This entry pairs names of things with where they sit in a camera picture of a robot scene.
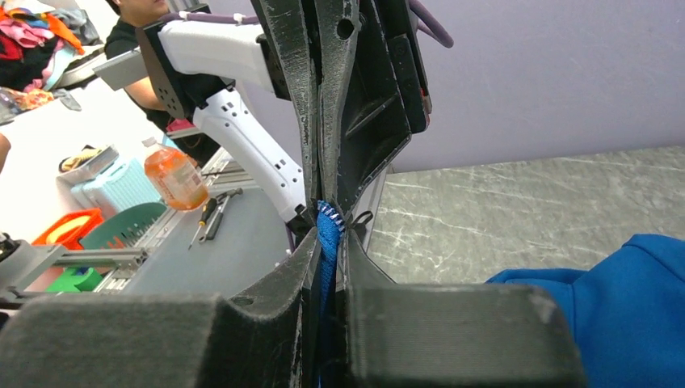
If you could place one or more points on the pile of colourful clothes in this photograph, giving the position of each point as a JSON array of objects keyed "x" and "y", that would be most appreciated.
[{"x": 46, "y": 51}]

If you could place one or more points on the orange liquid plastic bottle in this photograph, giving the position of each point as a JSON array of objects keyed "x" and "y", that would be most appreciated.
[{"x": 174, "y": 176}]

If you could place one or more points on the orange plastic crate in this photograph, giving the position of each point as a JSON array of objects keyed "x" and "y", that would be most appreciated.
[{"x": 70, "y": 229}]

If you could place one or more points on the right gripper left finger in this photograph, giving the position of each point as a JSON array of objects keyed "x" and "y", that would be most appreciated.
[{"x": 258, "y": 338}]

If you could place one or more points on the black yellow screwdriver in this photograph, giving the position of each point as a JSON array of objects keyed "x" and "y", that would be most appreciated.
[{"x": 207, "y": 211}]

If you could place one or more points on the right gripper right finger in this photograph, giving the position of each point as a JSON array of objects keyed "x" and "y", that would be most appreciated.
[{"x": 464, "y": 335}]

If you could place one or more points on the black hand tool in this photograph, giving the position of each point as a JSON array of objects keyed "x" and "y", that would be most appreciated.
[{"x": 217, "y": 218}]

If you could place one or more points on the green plastic basket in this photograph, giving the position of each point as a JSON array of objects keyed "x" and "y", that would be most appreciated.
[{"x": 119, "y": 232}]

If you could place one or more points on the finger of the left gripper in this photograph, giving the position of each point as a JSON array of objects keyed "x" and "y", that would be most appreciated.
[
  {"x": 285, "y": 25},
  {"x": 361, "y": 106}
]

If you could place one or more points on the blue zip jacket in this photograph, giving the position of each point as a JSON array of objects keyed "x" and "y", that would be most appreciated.
[{"x": 625, "y": 315}]

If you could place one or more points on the grey metal tray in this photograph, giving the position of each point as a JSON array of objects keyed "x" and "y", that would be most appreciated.
[{"x": 86, "y": 165}]

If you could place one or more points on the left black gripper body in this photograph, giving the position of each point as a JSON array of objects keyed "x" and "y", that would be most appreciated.
[{"x": 400, "y": 26}]

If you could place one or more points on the light blue ribbed suitcase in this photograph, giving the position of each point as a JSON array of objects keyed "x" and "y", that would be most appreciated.
[{"x": 119, "y": 187}]

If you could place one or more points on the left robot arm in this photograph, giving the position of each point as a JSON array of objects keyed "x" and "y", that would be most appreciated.
[{"x": 193, "y": 59}]

